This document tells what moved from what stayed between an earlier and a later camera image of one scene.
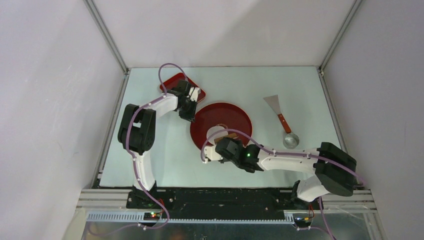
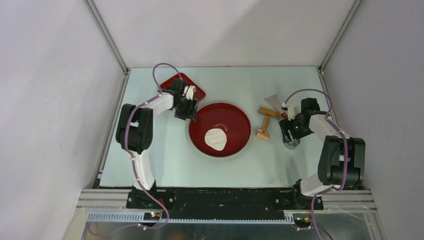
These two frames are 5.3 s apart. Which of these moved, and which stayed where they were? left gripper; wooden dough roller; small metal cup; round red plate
Moved: wooden dough roller
Stayed: small metal cup; round red plate; left gripper
